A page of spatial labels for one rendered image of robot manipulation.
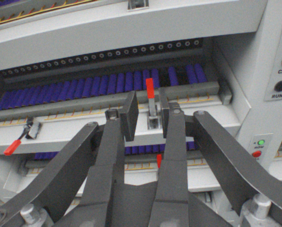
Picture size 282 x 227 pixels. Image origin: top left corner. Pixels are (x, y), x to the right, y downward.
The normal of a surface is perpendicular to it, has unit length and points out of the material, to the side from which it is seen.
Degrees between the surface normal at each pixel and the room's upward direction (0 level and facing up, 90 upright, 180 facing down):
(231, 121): 17
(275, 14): 90
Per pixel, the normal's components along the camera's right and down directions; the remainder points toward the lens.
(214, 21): 0.01, 0.79
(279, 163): -0.15, -0.60
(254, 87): -0.04, 0.58
